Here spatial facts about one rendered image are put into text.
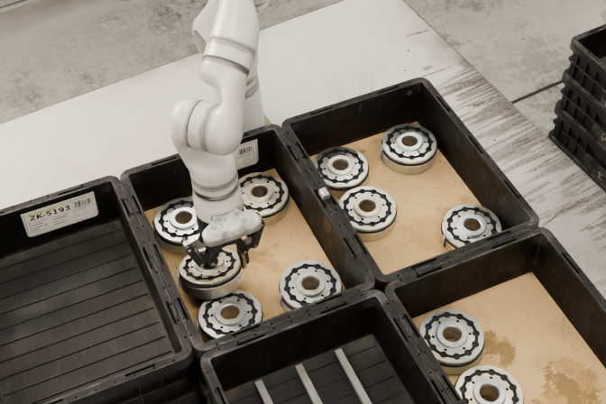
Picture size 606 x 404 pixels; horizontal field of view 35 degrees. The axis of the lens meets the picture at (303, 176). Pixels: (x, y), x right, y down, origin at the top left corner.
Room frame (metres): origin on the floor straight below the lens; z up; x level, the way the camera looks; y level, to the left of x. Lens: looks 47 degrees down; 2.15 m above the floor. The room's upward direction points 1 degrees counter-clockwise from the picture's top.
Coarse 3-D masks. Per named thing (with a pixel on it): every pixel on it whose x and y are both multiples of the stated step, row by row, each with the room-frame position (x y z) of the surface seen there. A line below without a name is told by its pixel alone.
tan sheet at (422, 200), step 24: (360, 144) 1.29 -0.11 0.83; (384, 168) 1.23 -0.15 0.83; (432, 168) 1.23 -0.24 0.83; (408, 192) 1.17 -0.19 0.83; (432, 192) 1.17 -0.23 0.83; (456, 192) 1.17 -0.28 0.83; (408, 216) 1.11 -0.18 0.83; (432, 216) 1.11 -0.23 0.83; (384, 240) 1.06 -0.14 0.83; (408, 240) 1.06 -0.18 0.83; (432, 240) 1.06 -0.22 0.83; (384, 264) 1.01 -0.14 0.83; (408, 264) 1.01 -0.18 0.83
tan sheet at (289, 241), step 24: (288, 216) 1.12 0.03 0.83; (264, 240) 1.06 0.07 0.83; (288, 240) 1.06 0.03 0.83; (312, 240) 1.06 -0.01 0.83; (168, 264) 1.01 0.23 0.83; (264, 264) 1.01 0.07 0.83; (288, 264) 1.01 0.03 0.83; (240, 288) 0.96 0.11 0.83; (264, 288) 0.96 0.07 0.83; (192, 312) 0.92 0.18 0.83; (264, 312) 0.91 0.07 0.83
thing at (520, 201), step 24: (360, 96) 1.32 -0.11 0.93; (432, 96) 1.32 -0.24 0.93; (288, 120) 1.26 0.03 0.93; (456, 120) 1.25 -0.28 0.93; (480, 144) 1.19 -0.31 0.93; (312, 168) 1.14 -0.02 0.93; (528, 216) 1.03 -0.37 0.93; (360, 240) 0.98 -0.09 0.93; (480, 240) 0.98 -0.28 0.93; (432, 264) 0.93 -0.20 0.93; (384, 288) 0.90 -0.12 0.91
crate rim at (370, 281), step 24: (288, 144) 1.20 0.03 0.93; (144, 168) 1.15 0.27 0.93; (312, 192) 1.09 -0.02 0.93; (144, 216) 1.04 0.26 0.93; (336, 216) 1.03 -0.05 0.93; (360, 264) 0.93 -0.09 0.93; (168, 288) 0.89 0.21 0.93; (360, 288) 0.89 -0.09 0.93; (288, 312) 0.84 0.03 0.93; (192, 336) 0.80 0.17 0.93; (240, 336) 0.80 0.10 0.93
